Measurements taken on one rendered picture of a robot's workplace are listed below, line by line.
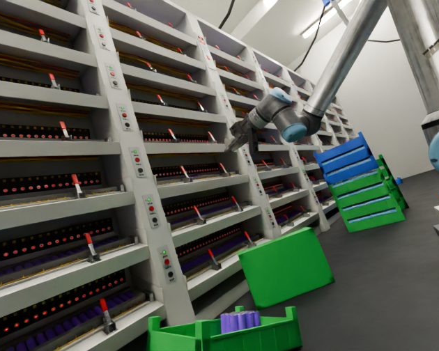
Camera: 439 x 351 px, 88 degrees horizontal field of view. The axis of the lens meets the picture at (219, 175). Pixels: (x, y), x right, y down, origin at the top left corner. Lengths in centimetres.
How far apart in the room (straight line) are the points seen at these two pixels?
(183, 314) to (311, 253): 50
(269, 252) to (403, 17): 79
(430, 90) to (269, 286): 74
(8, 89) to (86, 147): 25
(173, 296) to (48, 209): 46
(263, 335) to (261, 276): 36
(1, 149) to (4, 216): 19
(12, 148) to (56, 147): 10
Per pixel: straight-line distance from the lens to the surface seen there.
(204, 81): 161
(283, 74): 290
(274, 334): 61
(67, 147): 86
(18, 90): 95
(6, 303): 75
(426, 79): 80
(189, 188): 100
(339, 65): 101
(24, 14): 131
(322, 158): 165
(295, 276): 94
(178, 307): 88
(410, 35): 82
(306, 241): 93
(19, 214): 77
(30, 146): 85
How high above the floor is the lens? 34
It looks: 11 degrees up
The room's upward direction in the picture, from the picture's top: 20 degrees counter-clockwise
